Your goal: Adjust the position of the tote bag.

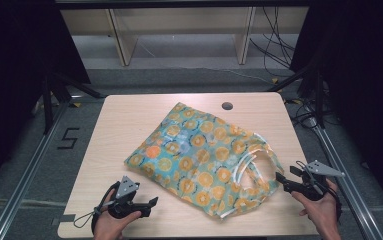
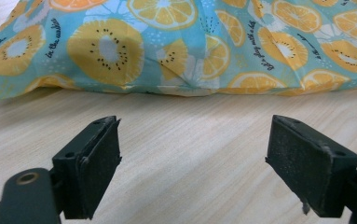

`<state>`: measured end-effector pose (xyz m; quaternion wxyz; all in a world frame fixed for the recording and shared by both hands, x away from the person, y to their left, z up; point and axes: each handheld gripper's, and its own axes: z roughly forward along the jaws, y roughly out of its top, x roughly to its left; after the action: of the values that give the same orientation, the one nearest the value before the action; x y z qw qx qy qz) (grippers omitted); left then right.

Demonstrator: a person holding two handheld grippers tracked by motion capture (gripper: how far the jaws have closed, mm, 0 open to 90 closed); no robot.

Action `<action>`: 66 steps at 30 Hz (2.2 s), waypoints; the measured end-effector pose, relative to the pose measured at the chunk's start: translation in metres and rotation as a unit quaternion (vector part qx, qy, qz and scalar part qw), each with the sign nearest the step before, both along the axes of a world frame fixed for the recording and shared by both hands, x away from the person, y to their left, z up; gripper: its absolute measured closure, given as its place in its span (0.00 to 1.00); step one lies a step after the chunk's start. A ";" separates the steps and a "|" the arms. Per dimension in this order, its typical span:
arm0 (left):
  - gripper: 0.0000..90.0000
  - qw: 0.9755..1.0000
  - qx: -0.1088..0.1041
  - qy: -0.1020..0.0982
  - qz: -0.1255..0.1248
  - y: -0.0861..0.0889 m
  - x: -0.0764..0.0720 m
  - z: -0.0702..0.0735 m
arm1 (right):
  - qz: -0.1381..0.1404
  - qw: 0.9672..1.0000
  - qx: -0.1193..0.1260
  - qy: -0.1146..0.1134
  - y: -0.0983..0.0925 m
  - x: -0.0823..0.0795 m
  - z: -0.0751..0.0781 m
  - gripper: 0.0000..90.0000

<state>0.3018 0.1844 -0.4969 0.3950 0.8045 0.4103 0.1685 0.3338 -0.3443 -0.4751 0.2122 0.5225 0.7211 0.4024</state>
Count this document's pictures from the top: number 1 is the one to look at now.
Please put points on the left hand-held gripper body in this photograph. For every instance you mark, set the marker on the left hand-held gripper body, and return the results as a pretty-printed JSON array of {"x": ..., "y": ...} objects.
[{"x": 125, "y": 190}]

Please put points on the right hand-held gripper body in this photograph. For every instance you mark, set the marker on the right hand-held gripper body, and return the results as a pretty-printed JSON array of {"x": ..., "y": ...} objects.
[{"x": 312, "y": 190}]

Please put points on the orange print plastic bag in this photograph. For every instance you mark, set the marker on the orange print plastic bag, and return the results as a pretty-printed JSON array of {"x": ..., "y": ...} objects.
[{"x": 192, "y": 153}]

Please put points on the person's right hand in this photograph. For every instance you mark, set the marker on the person's right hand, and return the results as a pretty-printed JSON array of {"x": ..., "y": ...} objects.
[{"x": 324, "y": 213}]

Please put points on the person's left hand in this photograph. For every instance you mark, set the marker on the person's left hand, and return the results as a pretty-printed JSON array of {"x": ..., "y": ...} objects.
[{"x": 110, "y": 226}]

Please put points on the black tape strip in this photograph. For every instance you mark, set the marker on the black tape strip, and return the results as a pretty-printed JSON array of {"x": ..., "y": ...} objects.
[{"x": 66, "y": 219}]

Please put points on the black metal stand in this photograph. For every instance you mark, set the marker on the black metal stand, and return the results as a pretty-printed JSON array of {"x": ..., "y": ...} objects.
[
  {"x": 319, "y": 103},
  {"x": 48, "y": 106}
]

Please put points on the yellow tape piece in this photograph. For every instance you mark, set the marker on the yellow tape piece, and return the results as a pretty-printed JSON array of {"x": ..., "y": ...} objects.
[
  {"x": 275, "y": 80},
  {"x": 77, "y": 105}
]

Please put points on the black curtain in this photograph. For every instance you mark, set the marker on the black curtain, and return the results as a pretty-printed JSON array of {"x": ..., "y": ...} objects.
[
  {"x": 362, "y": 83},
  {"x": 15, "y": 83}
]

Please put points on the light wooden bench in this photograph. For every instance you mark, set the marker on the light wooden bench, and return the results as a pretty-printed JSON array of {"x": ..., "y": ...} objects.
[{"x": 179, "y": 20}]

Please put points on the aluminium floor rail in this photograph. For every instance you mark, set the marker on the aluminium floor rail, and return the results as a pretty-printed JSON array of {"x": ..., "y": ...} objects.
[
  {"x": 349, "y": 190},
  {"x": 22, "y": 180}
]

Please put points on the black frame bar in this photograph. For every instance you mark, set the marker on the black frame bar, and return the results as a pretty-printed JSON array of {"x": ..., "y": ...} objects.
[{"x": 179, "y": 3}]

